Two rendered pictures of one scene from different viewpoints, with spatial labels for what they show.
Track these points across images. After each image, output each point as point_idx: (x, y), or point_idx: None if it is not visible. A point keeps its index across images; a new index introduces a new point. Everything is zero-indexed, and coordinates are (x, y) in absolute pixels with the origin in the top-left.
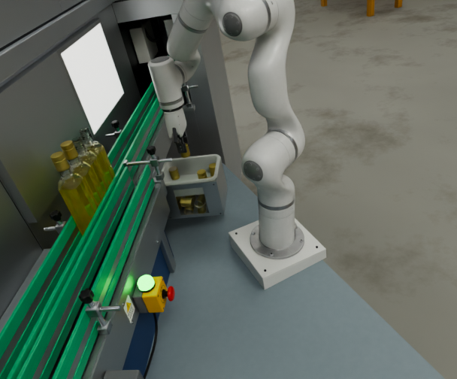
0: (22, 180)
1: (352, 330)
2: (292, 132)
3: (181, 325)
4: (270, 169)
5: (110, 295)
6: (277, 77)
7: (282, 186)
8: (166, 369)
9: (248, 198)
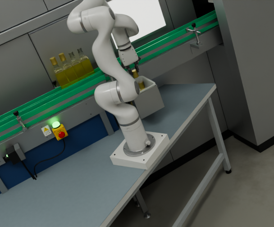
0: (48, 63)
1: (102, 201)
2: (120, 85)
3: (81, 156)
4: (97, 99)
5: (37, 120)
6: (96, 54)
7: (110, 111)
8: (59, 166)
9: (179, 120)
